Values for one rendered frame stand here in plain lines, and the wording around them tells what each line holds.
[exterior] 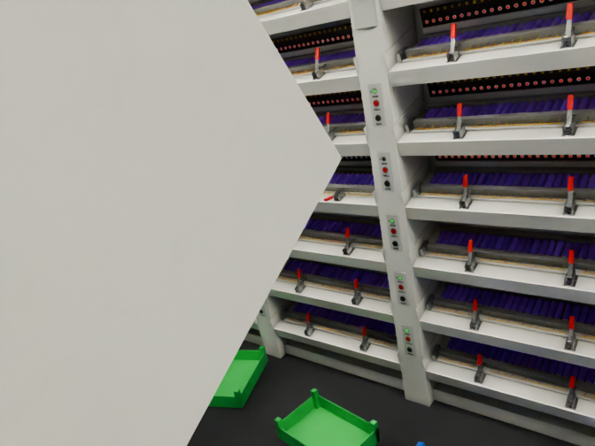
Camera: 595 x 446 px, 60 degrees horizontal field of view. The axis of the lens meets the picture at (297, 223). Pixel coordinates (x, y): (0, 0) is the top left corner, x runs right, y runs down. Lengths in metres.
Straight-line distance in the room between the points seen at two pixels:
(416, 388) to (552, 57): 1.17
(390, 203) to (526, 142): 0.44
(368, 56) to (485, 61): 0.33
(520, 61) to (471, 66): 0.12
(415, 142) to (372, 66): 0.25
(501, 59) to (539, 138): 0.21
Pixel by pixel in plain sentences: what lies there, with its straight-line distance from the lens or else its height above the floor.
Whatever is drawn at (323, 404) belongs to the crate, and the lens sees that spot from 2.00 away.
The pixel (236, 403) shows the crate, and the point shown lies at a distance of 2.12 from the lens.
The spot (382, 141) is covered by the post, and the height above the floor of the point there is 0.96.
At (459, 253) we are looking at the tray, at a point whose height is 0.58.
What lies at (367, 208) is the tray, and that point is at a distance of 1.66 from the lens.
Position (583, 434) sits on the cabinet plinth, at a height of 0.05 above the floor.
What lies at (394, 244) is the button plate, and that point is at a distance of 1.65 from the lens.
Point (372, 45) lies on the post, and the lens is 1.50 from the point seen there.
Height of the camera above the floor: 1.30
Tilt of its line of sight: 20 degrees down
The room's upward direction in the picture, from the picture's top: 12 degrees counter-clockwise
